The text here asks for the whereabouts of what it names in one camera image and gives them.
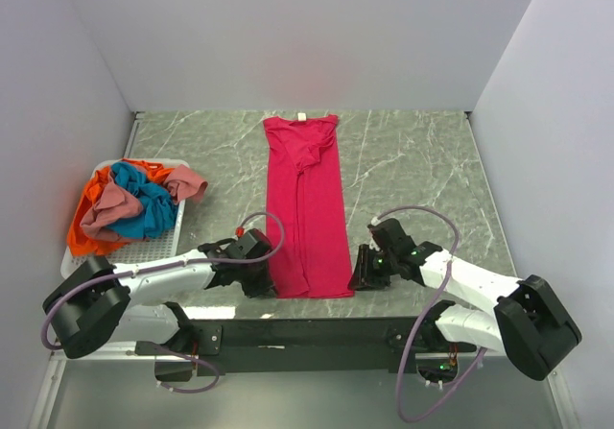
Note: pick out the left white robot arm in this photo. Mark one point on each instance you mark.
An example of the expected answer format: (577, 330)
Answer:
(103, 303)

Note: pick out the dusty pink t shirt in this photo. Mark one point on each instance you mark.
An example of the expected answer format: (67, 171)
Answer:
(181, 182)

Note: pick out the orange t shirt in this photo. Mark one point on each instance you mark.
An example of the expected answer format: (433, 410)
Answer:
(100, 201)

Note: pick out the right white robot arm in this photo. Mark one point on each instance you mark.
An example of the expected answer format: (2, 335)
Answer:
(521, 318)

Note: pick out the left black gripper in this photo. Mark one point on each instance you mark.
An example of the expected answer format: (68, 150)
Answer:
(265, 286)

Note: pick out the teal t shirt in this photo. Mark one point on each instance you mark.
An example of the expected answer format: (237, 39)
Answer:
(158, 211)

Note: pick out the magenta t shirt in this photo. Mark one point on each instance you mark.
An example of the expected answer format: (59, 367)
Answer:
(304, 192)

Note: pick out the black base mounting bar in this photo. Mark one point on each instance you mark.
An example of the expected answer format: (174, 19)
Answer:
(235, 346)

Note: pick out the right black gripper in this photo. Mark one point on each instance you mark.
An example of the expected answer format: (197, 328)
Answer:
(364, 279)

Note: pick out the white plastic laundry basket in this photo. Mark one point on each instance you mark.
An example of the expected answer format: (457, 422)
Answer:
(133, 251)

